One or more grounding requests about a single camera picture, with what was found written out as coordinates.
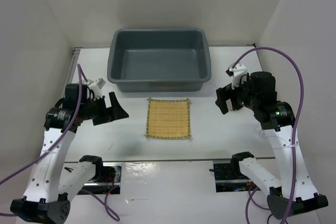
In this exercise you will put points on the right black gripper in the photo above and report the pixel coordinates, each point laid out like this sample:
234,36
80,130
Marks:
223,93

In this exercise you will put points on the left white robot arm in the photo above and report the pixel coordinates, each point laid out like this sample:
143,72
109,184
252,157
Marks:
47,198

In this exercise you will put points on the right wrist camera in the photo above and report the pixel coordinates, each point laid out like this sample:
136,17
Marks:
238,73

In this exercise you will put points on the yellow bamboo mat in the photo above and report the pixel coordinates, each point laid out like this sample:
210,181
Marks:
168,119

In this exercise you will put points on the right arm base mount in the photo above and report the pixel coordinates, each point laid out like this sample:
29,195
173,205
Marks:
226,180

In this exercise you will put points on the grey plastic bin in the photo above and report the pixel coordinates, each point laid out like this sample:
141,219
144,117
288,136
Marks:
159,60

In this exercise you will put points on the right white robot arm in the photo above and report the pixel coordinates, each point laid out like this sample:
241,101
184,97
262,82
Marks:
293,193

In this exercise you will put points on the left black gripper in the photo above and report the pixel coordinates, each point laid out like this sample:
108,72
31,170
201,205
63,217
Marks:
115,112

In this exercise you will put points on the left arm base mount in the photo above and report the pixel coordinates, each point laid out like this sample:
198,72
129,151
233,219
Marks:
99,186

